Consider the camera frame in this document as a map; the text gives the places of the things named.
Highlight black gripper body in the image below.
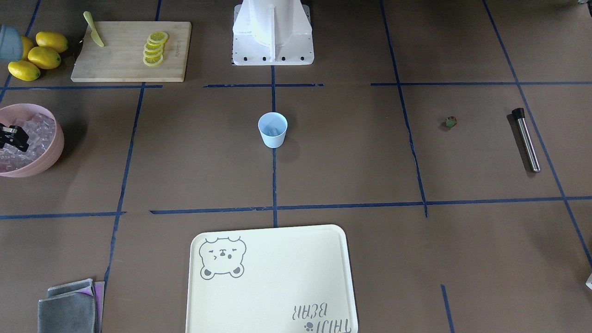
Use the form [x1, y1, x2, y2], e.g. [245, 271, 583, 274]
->
[0, 123, 17, 149]

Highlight light blue plastic cup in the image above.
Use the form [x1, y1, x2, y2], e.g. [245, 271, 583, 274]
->
[258, 112, 288, 149]

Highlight red strawberry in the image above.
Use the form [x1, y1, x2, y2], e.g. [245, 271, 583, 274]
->
[444, 116, 457, 129]

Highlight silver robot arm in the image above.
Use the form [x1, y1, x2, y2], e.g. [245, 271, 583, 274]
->
[0, 25, 29, 152]

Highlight pink bowl of ice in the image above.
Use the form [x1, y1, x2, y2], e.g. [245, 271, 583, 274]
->
[1, 104, 65, 178]

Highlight yellow plastic knife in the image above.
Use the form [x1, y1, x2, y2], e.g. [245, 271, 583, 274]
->
[83, 11, 105, 47]

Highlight wooden cutting board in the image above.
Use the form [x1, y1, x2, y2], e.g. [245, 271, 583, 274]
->
[71, 21, 192, 82]

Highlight yellow lemon slices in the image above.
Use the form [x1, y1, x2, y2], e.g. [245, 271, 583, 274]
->
[142, 31, 169, 66]

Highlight grey folded cloth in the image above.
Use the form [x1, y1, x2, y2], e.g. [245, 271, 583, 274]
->
[37, 278, 105, 333]

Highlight cream bear tray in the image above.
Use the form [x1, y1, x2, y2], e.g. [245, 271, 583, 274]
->
[185, 225, 359, 333]

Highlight steel muddler black tip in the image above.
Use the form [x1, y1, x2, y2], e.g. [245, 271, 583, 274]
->
[512, 108, 541, 173]

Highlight white pillar mount base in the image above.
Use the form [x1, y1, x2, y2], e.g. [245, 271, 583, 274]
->
[231, 0, 315, 66]

